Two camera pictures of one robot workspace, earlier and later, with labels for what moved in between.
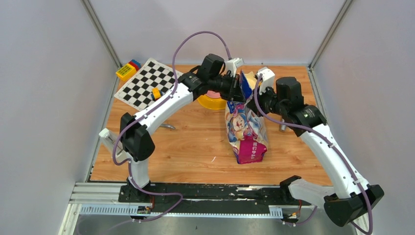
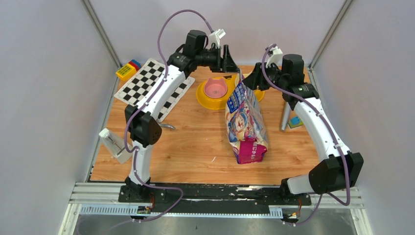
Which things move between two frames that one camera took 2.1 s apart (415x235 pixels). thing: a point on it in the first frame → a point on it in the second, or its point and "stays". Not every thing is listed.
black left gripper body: (225, 84) → (212, 59)
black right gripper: (268, 90) → (256, 79)
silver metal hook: (168, 125) stays
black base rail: (213, 198) stays
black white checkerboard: (137, 91) stays
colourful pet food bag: (245, 131) stays
